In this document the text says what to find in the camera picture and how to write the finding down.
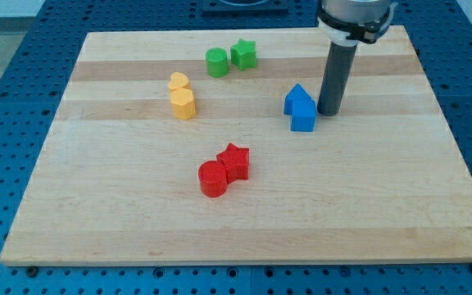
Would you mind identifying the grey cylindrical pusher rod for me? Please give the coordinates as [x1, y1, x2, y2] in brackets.
[317, 43, 357, 116]

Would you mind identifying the light wooden board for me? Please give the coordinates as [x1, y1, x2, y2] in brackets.
[0, 26, 472, 266]

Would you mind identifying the yellow heart block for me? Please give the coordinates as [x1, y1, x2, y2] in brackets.
[167, 72, 190, 92]

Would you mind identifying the blue triangle block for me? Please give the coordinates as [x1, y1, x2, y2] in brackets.
[284, 84, 311, 115]

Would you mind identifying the green star block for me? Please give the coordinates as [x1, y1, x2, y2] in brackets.
[230, 39, 256, 70]

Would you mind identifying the red cylinder block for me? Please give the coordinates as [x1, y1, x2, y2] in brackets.
[198, 160, 228, 197]

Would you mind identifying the yellow hexagon block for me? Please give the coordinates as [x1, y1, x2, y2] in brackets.
[170, 88, 196, 120]

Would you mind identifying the red star block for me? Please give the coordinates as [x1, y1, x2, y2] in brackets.
[216, 143, 250, 184]

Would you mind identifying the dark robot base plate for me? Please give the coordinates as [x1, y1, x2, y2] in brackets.
[197, 0, 290, 13]

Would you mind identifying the green cylinder block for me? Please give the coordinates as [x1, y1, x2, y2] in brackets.
[206, 48, 229, 78]

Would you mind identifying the blue cube block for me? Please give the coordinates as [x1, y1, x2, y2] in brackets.
[290, 99, 316, 132]

